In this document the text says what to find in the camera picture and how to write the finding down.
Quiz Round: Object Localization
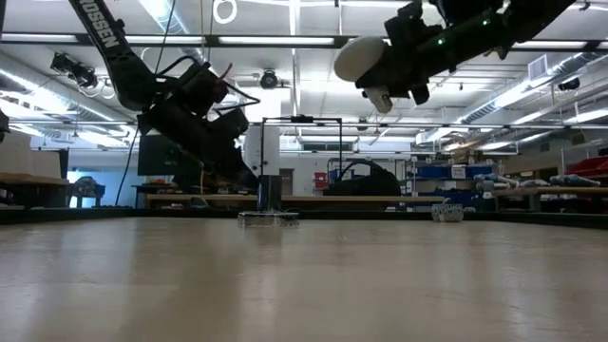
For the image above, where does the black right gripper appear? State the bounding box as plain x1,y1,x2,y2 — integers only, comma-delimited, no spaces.
354,28,469,106

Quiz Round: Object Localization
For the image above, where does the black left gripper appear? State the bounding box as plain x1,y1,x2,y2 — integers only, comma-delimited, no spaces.
137,102,260,191

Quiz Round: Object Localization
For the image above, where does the white mushroom-shaped lightbulb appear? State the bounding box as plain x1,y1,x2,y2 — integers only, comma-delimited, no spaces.
333,36,394,114

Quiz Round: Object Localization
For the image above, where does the chrome socket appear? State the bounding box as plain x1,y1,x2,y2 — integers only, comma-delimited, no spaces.
237,174,300,227

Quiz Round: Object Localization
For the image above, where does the black computer monitor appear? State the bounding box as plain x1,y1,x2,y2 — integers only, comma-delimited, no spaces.
137,134,191,177

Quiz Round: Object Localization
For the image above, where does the metal shelf with blue bins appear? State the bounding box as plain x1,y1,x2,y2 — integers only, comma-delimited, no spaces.
406,159,500,213

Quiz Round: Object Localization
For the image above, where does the black duffel bag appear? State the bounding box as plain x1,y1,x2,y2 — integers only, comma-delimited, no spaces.
324,160,403,197

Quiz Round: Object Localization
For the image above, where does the beige wooden desk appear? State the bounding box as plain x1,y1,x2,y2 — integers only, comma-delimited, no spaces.
145,193,446,210

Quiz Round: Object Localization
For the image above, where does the grey blue rolled bundle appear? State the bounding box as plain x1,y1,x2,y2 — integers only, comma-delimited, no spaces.
550,174,602,187
474,173,519,191

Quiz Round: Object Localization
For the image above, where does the blue white patterned cup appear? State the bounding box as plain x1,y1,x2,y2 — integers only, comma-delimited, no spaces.
430,202,465,223

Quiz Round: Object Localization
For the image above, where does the white ceiling air vent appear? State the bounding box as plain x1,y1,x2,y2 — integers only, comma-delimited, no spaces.
527,54,550,82

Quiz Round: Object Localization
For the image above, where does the black overhead light bar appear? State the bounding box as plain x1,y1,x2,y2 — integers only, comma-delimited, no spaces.
0,31,608,52

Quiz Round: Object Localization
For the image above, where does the small pale cardboard box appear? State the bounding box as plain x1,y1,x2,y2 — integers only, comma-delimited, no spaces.
30,150,63,180

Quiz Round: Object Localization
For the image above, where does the wooden workbench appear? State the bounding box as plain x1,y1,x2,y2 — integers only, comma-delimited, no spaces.
491,186,608,213

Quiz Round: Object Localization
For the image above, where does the wooden side table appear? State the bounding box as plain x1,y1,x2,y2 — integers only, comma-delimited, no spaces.
0,173,70,209

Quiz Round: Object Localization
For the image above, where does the red storage bin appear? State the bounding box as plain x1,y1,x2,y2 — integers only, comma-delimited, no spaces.
564,156,608,180

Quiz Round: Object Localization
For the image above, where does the large pale cardboard box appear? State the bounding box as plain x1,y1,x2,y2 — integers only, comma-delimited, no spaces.
0,130,32,176

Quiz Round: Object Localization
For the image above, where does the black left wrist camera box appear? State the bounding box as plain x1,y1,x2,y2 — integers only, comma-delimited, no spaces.
213,107,251,140

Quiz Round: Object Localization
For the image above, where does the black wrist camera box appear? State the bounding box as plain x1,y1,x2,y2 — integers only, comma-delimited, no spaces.
213,107,251,140
384,3,446,47

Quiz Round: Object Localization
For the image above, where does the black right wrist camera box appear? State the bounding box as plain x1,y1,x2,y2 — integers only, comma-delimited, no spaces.
384,3,446,47

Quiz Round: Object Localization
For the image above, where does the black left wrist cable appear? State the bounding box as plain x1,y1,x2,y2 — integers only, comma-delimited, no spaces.
156,55,261,113

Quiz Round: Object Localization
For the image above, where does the thin black metal frame stand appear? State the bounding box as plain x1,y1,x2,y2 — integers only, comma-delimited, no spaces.
259,115,344,178

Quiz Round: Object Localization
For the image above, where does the long black hanging cable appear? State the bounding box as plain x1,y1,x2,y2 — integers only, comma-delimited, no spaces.
115,0,178,208

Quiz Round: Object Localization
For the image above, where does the silver ceiling air duct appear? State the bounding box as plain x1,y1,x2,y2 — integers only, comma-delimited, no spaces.
455,49,608,125
0,51,139,124

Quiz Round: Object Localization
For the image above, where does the black aluminium rig frame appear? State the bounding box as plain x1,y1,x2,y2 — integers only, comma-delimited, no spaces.
0,207,608,231

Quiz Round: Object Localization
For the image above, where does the white looped cable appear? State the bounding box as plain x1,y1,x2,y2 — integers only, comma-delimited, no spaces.
212,0,238,25

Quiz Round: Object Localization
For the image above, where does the black ceiling-mounted camera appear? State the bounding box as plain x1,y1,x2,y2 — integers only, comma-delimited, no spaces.
50,51,100,90

